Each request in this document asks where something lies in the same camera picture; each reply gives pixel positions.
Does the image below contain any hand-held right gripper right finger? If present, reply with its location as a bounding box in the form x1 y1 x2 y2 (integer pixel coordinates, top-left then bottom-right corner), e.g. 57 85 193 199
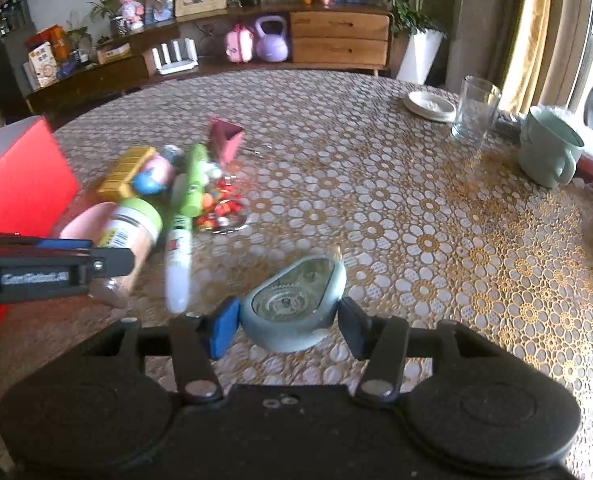
337 296 472 405

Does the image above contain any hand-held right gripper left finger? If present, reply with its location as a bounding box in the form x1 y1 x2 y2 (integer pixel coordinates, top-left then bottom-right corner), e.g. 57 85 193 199
107 296 240 405

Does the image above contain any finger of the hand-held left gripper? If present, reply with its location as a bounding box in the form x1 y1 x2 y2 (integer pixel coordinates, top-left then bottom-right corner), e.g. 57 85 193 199
0 232 94 253
0 249 136 307

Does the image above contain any clear jar with green lid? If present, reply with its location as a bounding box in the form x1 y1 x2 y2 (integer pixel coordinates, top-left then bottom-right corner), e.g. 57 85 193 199
89 198 164 309

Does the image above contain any red cardboard box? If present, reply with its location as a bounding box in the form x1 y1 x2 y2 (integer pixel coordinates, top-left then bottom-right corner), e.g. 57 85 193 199
0 116 80 330

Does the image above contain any yellow small box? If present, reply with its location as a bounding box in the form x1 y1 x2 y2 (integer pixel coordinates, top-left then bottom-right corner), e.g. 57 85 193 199
96 146 156 202

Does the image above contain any white glue pen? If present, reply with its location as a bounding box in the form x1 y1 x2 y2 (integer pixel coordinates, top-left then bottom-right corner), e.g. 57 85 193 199
165 175 195 314

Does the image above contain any blue pink small bottle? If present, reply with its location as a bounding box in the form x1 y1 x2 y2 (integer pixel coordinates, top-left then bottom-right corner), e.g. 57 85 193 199
133 152 176 196

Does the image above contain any green tube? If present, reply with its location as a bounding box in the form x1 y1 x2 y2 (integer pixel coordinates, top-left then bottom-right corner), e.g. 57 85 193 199
176 144 210 217

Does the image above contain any white cereal box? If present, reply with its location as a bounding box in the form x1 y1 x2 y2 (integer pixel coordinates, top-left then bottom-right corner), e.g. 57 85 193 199
28 41 58 89

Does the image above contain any dark red small pouch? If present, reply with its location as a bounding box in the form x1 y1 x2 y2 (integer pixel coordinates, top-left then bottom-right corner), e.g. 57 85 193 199
209 118 246 164

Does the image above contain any small open cardboard box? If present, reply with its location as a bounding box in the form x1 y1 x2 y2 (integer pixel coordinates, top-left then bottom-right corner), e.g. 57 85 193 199
96 42 132 65

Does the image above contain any orange box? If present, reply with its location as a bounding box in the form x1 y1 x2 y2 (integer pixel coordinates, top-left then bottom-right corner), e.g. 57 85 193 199
25 25 70 61

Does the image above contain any white router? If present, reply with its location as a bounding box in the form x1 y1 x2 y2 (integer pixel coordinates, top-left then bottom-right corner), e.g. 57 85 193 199
149 37 199 76

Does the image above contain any small plant in metal pot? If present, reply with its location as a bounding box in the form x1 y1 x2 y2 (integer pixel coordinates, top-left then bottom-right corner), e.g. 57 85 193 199
89 0 126 37

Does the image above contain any white plate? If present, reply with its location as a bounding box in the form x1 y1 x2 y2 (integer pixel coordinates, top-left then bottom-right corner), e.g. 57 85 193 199
403 91 458 122

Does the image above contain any pink doll figure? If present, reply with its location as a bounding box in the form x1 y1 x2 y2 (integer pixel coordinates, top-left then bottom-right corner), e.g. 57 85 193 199
116 0 146 31

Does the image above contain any clear drinking glass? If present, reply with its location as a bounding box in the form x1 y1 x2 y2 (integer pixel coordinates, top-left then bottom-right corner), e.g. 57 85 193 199
451 75 502 141

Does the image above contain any pink toy backpack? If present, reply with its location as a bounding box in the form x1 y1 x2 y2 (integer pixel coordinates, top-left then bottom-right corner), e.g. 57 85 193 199
225 23 254 64

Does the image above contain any pale green mug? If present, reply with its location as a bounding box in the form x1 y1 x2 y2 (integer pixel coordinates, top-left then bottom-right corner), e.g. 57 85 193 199
518 106 585 189

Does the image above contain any white tall planter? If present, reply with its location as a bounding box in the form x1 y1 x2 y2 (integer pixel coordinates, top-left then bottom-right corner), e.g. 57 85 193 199
395 29 445 85

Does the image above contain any purple kettlebell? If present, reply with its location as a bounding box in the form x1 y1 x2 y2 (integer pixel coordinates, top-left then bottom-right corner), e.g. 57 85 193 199
254 15 291 63

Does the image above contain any wooden sideboard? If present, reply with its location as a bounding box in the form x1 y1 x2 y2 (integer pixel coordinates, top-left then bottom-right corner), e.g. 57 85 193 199
25 2 395 117

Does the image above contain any yellow curtain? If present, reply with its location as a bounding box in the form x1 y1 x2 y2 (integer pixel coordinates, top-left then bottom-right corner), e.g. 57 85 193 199
499 0 553 114

